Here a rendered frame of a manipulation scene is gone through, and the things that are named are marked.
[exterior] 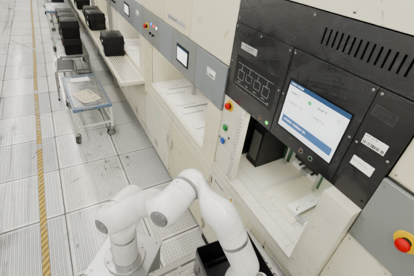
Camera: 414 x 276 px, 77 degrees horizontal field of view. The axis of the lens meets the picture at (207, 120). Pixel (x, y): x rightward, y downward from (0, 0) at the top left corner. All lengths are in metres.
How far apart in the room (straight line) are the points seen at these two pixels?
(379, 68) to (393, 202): 0.41
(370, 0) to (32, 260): 2.56
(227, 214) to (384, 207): 0.50
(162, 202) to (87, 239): 1.76
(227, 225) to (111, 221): 0.50
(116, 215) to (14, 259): 1.60
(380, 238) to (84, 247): 2.07
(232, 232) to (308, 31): 0.73
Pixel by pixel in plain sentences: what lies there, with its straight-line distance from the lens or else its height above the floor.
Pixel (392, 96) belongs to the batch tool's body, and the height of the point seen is 1.79.
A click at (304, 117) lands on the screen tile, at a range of 1.10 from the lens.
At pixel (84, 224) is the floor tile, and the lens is 2.64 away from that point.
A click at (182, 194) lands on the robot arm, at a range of 0.85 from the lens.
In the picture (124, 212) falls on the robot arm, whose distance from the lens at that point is 1.09.
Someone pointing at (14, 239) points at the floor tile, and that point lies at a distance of 2.74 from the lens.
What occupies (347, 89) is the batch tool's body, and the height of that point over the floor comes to 1.75.
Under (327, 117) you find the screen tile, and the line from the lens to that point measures 1.03.
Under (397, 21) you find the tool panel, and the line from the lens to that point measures 0.90.
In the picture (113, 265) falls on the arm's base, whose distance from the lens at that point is 1.50.
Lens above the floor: 2.08
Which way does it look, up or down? 33 degrees down
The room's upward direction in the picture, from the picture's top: 7 degrees clockwise
